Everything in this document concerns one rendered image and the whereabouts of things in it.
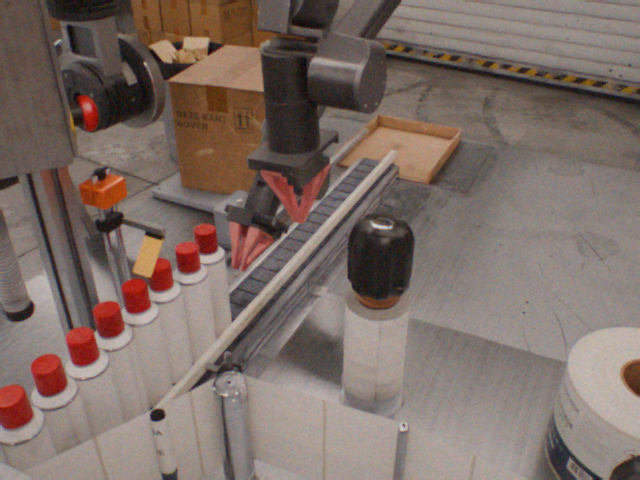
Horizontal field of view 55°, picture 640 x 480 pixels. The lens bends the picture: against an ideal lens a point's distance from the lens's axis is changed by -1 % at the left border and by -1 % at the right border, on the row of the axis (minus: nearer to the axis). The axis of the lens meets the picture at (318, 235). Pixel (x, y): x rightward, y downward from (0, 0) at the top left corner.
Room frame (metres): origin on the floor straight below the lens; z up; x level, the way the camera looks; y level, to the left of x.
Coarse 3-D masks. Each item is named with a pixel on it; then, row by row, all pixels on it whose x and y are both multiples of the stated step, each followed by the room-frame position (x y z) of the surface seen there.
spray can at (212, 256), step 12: (204, 228) 0.78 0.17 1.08; (216, 228) 0.78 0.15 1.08; (204, 240) 0.76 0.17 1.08; (216, 240) 0.77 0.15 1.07; (204, 252) 0.76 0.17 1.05; (216, 252) 0.77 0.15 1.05; (204, 264) 0.75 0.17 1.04; (216, 264) 0.76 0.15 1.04; (216, 276) 0.76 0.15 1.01; (216, 288) 0.76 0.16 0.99; (216, 300) 0.75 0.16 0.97; (228, 300) 0.77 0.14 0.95; (216, 312) 0.75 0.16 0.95; (228, 312) 0.77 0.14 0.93; (216, 324) 0.75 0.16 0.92; (228, 324) 0.77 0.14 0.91; (216, 336) 0.75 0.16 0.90
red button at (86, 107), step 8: (80, 96) 0.62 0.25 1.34; (80, 104) 0.62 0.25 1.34; (88, 104) 0.61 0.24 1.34; (72, 112) 0.61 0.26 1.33; (80, 112) 0.61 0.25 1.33; (88, 112) 0.61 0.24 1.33; (96, 112) 0.62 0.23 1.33; (80, 120) 0.61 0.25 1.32; (88, 120) 0.61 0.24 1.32; (96, 120) 0.61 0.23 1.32; (88, 128) 0.61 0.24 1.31
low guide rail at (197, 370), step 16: (384, 160) 1.36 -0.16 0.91; (368, 176) 1.28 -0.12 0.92; (320, 240) 1.03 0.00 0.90; (304, 256) 0.97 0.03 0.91; (288, 272) 0.91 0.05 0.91; (272, 288) 0.86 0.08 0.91; (256, 304) 0.81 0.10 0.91; (240, 320) 0.77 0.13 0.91; (224, 336) 0.73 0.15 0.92; (208, 352) 0.70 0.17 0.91; (192, 368) 0.66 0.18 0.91; (176, 384) 0.63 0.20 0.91; (192, 384) 0.65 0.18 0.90
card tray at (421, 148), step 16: (384, 128) 1.76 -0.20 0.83; (400, 128) 1.75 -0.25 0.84; (416, 128) 1.72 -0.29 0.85; (432, 128) 1.70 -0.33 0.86; (448, 128) 1.68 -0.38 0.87; (368, 144) 1.64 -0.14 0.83; (384, 144) 1.64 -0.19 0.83; (400, 144) 1.64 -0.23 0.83; (416, 144) 1.64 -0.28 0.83; (432, 144) 1.64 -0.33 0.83; (448, 144) 1.64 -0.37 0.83; (352, 160) 1.53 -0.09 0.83; (400, 160) 1.53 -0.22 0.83; (416, 160) 1.53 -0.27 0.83; (432, 160) 1.53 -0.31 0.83; (400, 176) 1.44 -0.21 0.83; (416, 176) 1.44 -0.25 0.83; (432, 176) 1.42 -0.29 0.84
